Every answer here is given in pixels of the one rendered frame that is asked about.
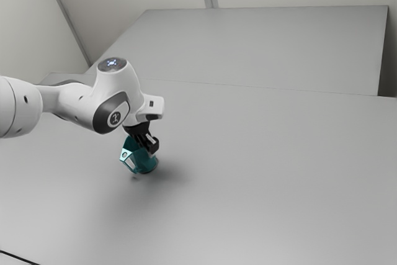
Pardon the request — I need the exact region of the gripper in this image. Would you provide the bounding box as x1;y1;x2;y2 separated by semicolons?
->
123;120;161;158

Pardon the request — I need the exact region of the teal faceted mug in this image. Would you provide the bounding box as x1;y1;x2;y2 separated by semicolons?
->
118;136;159;175

